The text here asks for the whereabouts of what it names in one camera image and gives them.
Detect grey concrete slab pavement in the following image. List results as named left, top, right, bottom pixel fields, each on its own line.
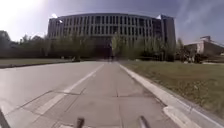
left=0, top=60, right=188, bottom=128

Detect large multi-storey grey building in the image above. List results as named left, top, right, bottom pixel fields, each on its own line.
left=47, top=12, right=177, bottom=60

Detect row of trees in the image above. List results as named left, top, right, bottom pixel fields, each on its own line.
left=0, top=30, right=188, bottom=63

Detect pale concrete kerb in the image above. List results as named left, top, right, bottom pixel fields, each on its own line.
left=117, top=62, right=224, bottom=128

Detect robot's own part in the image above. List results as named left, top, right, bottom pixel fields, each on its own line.
left=75, top=116, right=85, bottom=128
left=137, top=115, right=150, bottom=128

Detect dry grass field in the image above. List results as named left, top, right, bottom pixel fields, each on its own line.
left=118, top=59, right=224, bottom=118

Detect dry grass strip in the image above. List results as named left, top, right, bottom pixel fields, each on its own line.
left=0, top=58, right=73, bottom=70

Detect low beige building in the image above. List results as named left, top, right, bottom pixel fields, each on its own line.
left=183, top=35, right=224, bottom=57

